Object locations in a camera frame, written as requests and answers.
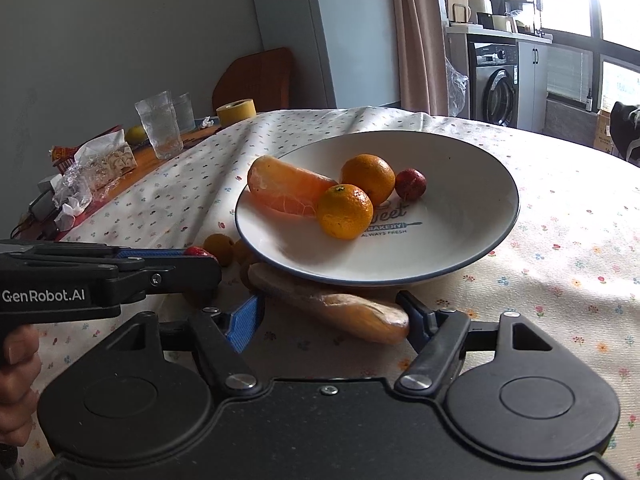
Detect pale pomelo segment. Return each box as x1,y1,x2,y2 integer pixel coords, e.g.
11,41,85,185
247,262,409,344

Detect small red fruit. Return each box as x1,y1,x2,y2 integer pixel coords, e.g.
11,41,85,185
183,246,215,258
395,168,427,202

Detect person left hand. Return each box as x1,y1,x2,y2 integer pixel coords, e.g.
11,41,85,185
0,325,41,446

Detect small orange kumquat right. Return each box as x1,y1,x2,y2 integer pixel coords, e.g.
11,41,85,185
232,240,255,266

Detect small orange kumquat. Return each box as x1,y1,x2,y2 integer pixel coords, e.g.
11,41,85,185
232,240,255,266
202,233,234,268

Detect small orange kumquat left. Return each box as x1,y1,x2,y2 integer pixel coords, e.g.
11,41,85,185
202,233,234,268

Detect plastic snack bag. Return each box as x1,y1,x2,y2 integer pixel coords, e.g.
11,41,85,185
51,126,137,232

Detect white plate blue rim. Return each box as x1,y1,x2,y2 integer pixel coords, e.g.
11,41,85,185
235,130,520,286

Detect floral white tablecloth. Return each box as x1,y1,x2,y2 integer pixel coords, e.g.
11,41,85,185
34,107,639,479

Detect mandarin orange front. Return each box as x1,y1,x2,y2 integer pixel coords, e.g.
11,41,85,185
316,184,373,240

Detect mandarin orange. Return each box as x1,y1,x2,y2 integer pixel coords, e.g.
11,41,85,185
316,184,373,240
341,154,396,207

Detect green yellow fruit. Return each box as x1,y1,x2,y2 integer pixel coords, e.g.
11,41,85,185
125,125,148,146

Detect mandarin orange rear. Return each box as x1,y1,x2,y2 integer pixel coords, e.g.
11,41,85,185
341,154,396,207

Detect clear drinking glass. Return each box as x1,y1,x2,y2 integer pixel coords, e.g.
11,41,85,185
134,90,183,159

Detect yellow tape roll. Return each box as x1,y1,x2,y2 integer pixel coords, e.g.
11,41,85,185
216,99,257,128

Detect cardboard box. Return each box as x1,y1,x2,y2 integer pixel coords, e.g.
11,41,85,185
593,110,614,154

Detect brown wooden chair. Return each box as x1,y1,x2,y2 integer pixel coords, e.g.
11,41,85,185
212,48,294,112

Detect grey washing machine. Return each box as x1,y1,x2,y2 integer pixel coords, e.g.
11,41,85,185
469,40,518,127

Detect black white clothing pile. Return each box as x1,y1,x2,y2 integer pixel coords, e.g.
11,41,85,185
610,102,640,166

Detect white cabinet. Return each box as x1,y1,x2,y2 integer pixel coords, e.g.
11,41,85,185
518,40,548,132

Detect pink curtain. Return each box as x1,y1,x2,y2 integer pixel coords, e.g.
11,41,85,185
394,0,448,115

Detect white refrigerator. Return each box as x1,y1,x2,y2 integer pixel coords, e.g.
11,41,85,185
254,0,400,108

